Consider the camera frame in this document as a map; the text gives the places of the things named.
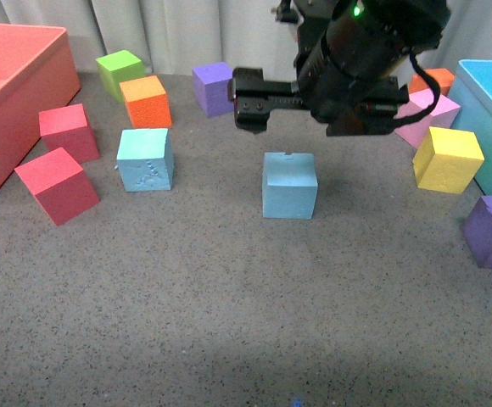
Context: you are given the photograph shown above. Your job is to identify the black cable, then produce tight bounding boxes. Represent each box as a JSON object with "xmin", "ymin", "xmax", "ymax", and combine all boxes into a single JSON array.
[{"xmin": 388, "ymin": 53, "xmax": 442, "ymax": 129}]

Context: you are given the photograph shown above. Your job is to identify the white pleated curtain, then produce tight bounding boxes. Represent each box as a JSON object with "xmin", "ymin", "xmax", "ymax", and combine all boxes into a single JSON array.
[{"xmin": 0, "ymin": 1, "xmax": 492, "ymax": 81}]

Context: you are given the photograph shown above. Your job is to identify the yellow foam cube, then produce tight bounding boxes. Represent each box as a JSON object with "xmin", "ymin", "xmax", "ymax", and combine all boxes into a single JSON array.
[{"xmin": 412, "ymin": 126, "xmax": 484, "ymax": 194}]

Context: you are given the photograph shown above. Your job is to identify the red foam cube rear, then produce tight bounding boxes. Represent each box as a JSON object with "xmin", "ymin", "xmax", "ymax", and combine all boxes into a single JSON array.
[{"xmin": 38, "ymin": 103, "xmax": 100, "ymax": 163}]

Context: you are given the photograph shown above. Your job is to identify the pink foam cube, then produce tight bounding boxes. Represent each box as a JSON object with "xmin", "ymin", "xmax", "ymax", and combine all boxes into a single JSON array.
[{"xmin": 394, "ymin": 89, "xmax": 461, "ymax": 148}]

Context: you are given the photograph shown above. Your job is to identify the orange foam cube right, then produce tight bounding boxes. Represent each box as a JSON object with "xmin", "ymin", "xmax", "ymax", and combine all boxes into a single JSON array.
[{"xmin": 408, "ymin": 68, "xmax": 455, "ymax": 96}]

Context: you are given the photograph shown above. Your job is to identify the orange foam cube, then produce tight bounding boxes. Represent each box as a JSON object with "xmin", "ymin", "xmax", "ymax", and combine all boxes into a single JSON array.
[
  {"xmin": 408, "ymin": 68, "xmax": 455, "ymax": 96},
  {"xmin": 120, "ymin": 75, "xmax": 173, "ymax": 129}
]

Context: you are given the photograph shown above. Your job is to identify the red plastic bin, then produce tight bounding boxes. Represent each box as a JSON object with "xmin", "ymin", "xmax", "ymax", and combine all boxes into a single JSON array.
[{"xmin": 0, "ymin": 24, "xmax": 81, "ymax": 187}]

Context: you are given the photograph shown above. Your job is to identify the smooth light blue foam cube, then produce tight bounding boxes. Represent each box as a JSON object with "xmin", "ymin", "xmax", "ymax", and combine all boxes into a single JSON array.
[{"xmin": 262, "ymin": 152, "xmax": 318, "ymax": 220}]

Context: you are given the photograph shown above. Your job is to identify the orange foam cube left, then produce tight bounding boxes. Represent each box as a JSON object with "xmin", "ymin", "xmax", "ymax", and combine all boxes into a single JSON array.
[{"xmin": 120, "ymin": 75, "xmax": 173, "ymax": 129}]

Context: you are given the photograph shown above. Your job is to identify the red foam cube front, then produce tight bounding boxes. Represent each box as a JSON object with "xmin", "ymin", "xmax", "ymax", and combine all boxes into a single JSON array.
[{"xmin": 14, "ymin": 148, "xmax": 99, "ymax": 226}]

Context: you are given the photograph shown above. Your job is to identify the purple foam cube rear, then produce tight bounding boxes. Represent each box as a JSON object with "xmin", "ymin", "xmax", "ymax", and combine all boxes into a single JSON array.
[{"xmin": 192, "ymin": 62, "xmax": 233, "ymax": 118}]

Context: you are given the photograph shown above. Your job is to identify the dented light blue foam cube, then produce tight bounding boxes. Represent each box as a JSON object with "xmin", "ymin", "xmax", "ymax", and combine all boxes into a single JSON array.
[{"xmin": 116, "ymin": 128, "xmax": 175, "ymax": 192}]

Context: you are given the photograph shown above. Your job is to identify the red foam cube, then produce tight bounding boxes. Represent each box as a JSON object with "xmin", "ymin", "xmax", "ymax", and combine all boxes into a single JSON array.
[
  {"xmin": 38, "ymin": 103, "xmax": 100, "ymax": 163},
  {"xmin": 14, "ymin": 148, "xmax": 99, "ymax": 226}
]

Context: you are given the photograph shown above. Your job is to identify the light blue plastic bin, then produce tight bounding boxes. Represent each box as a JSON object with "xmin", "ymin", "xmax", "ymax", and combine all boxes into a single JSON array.
[{"xmin": 449, "ymin": 59, "xmax": 492, "ymax": 195}]

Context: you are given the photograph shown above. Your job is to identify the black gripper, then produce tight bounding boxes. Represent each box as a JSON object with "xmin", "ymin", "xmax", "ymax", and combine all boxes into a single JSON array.
[{"xmin": 228, "ymin": 67, "xmax": 409, "ymax": 137}]

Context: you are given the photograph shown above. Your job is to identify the green foam cube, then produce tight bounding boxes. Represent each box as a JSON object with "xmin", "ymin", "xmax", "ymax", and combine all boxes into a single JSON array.
[{"xmin": 96, "ymin": 50, "xmax": 146, "ymax": 103}]

